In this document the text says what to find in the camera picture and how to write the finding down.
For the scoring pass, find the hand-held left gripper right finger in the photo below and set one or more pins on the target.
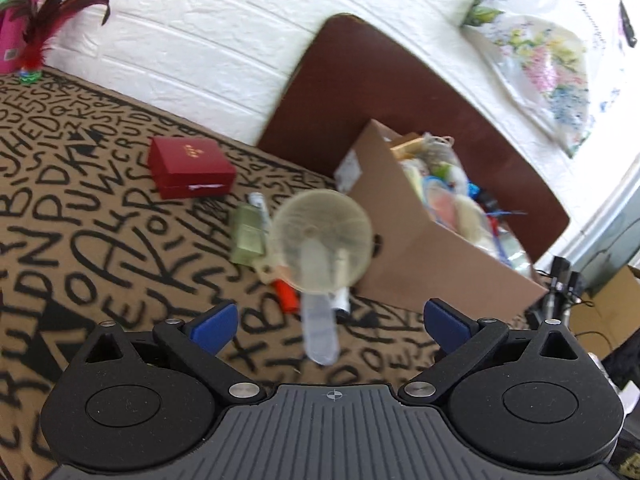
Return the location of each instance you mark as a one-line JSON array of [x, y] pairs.
[[446, 327]]

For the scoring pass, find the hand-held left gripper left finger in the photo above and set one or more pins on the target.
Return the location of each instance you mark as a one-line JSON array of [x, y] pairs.
[[215, 327]]

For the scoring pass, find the brown cardboard box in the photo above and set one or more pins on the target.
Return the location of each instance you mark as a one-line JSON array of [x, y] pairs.
[[400, 220]]

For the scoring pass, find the clear handheld fan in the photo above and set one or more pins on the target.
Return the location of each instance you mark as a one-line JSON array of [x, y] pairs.
[[320, 232]]

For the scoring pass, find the green rectangular box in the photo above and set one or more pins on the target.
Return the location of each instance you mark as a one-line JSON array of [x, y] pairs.
[[246, 237]]

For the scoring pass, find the white small item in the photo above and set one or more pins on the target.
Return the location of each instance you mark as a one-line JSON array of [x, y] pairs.
[[342, 301]]

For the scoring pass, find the pile of plastic packets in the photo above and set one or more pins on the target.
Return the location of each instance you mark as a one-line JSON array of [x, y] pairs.
[[460, 205]]

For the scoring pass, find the white tube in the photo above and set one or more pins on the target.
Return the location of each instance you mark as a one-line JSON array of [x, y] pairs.
[[257, 202]]

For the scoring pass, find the letter printed blanket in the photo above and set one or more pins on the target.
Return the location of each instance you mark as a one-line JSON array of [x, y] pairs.
[[100, 260]]

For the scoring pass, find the red gift box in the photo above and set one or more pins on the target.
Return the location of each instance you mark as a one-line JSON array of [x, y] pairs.
[[187, 162]]

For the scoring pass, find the plain cardboard carton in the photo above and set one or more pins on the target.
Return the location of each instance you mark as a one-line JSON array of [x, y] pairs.
[[612, 310]]

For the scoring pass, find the brown wooden board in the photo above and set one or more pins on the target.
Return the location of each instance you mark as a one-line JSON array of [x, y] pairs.
[[400, 85]]

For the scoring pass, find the floral plastic bag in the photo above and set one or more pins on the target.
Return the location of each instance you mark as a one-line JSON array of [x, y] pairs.
[[545, 60]]

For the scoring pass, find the red feather shuttlecock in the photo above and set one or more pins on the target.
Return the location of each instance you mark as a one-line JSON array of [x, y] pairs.
[[42, 35]]

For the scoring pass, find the pink bottle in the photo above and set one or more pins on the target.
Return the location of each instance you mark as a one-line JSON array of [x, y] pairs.
[[15, 25]]

